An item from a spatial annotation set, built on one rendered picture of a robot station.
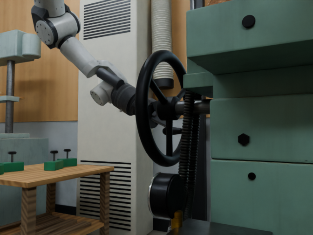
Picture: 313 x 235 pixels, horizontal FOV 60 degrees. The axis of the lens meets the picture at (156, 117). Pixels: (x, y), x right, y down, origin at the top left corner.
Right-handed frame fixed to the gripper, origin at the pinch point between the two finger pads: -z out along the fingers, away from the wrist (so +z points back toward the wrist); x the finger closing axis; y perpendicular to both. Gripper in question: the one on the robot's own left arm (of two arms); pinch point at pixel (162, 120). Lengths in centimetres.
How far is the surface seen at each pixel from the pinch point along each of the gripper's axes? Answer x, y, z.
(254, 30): 48, -2, -25
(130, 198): -113, -22, 36
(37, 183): -40, -45, 48
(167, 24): -65, 87, 79
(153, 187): 34.0, -20.6, -22.4
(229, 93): 34.7, -2.5, -23.0
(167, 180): 34.2, -18.6, -23.6
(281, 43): 48, -2, -28
